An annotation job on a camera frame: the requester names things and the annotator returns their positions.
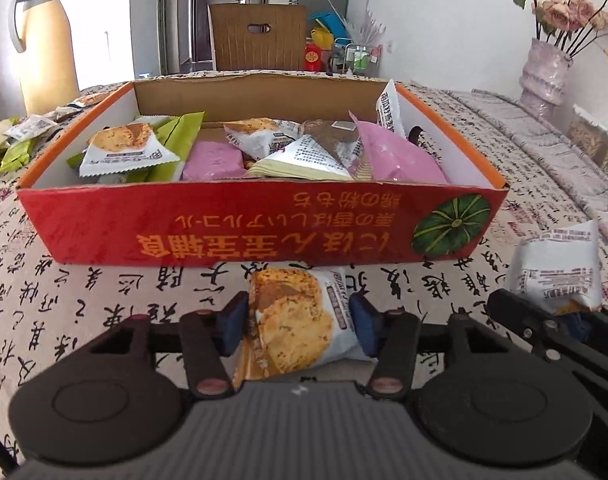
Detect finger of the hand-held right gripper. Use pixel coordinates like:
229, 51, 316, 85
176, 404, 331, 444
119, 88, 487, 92
559, 305, 608, 356
485, 287, 567, 366

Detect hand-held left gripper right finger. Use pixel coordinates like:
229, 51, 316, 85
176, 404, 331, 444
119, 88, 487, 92
350, 294, 515, 401

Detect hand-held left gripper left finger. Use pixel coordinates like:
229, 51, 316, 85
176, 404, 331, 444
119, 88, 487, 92
88, 292, 249, 401

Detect red cardboard box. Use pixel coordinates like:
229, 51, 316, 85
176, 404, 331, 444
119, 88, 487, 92
16, 72, 510, 267

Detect white and green snack packet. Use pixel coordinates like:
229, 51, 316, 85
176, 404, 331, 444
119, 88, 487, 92
66, 115, 177, 184

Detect clear jar of snacks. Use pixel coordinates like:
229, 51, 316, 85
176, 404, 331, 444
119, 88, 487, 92
566, 105, 608, 166

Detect grey patterned cloth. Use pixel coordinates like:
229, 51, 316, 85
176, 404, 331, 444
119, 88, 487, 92
409, 82, 608, 256

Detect brown snack packet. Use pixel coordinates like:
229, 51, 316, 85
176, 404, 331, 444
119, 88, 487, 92
300, 119, 365, 161

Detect purple ribbed vase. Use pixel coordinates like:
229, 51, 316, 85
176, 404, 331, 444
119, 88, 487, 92
519, 37, 574, 121

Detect small green sachet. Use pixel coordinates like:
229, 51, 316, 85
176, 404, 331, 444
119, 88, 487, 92
0, 137, 34, 176

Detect wooden chair back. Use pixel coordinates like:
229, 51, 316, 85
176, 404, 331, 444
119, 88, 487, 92
208, 2, 309, 72

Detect dried lavender bunch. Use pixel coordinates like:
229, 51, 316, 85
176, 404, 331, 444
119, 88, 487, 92
354, 0, 387, 46

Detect blue plastic item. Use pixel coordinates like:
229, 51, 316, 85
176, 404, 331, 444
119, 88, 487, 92
316, 10, 352, 36

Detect pink artificial roses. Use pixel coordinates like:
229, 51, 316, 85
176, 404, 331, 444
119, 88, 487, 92
511, 0, 608, 61

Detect yellow thermos jug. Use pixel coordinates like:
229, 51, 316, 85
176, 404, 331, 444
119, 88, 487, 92
8, 0, 82, 116

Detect wire rack with bottles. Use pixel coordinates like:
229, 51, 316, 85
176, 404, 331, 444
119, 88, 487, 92
329, 39, 385, 77

